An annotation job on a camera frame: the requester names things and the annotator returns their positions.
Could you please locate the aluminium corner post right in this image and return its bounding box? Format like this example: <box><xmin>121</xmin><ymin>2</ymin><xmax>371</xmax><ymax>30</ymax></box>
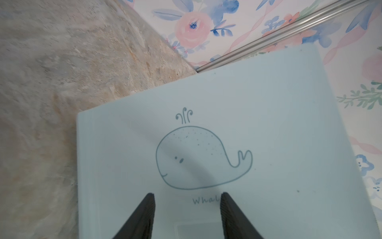
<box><xmin>196</xmin><ymin>0</ymin><xmax>371</xmax><ymax>73</ymax></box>

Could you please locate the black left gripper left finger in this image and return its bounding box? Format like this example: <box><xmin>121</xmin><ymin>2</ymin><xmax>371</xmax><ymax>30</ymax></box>
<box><xmin>113</xmin><ymin>193</ymin><xmax>156</xmax><ymax>239</ymax></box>

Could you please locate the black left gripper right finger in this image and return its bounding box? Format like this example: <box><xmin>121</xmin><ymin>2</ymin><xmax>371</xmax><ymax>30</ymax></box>
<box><xmin>220</xmin><ymin>192</ymin><xmax>263</xmax><ymax>239</ymax></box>

